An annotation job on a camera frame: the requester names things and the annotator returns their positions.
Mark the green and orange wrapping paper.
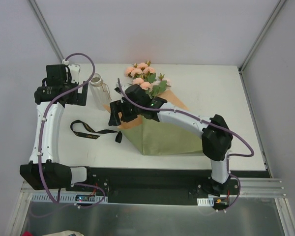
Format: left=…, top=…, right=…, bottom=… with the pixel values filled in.
left=117, top=97, right=203, bottom=156

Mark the black ribbon with gold text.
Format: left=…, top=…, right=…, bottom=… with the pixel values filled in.
left=70, top=119, right=123, bottom=144

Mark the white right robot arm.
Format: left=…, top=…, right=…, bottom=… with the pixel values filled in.
left=108, top=85, right=233, bottom=196

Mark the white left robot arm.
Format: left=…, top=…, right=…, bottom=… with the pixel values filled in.
left=20, top=64, right=94, bottom=191

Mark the white ribbed ceramic vase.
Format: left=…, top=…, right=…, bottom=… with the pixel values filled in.
left=89, top=73, right=111, bottom=111

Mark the pink artificial flower bunch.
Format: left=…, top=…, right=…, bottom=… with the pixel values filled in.
left=124, top=60, right=171, bottom=98

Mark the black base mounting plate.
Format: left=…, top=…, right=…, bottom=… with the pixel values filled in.
left=65, top=167, right=240, bottom=204

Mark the beige cloth at bottom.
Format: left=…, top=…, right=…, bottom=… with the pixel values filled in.
left=43, top=230, right=84, bottom=236

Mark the red object at bottom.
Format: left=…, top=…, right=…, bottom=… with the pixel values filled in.
left=21, top=231, right=34, bottom=236

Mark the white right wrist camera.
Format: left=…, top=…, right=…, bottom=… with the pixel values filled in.
left=114, top=83, right=130, bottom=94

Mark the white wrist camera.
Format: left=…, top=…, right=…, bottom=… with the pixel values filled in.
left=114, top=83, right=130, bottom=94
left=62, top=59, right=81, bottom=83

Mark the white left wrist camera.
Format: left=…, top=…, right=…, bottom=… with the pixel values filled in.
left=62, top=59, right=81, bottom=83

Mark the left aluminium corner post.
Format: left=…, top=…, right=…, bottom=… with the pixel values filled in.
left=27, top=0, right=64, bottom=63

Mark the aluminium corner post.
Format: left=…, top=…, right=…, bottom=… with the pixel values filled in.
left=238, top=0, right=290, bottom=73
left=27, top=0, right=64, bottom=63

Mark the left white cable duct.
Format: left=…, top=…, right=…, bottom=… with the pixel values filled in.
left=31, top=193, right=108, bottom=204

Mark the white cable duct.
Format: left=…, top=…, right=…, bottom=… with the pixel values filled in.
left=31, top=193, right=108, bottom=204
left=197, top=195, right=231, bottom=207

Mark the right white cable duct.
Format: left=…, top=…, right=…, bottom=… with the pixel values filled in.
left=197, top=195, right=231, bottom=207

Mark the aluminium frame rail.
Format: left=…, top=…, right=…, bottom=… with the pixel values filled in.
left=21, top=172, right=287, bottom=197

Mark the right aluminium corner post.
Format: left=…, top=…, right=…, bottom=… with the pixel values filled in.
left=238, top=0, right=290, bottom=73

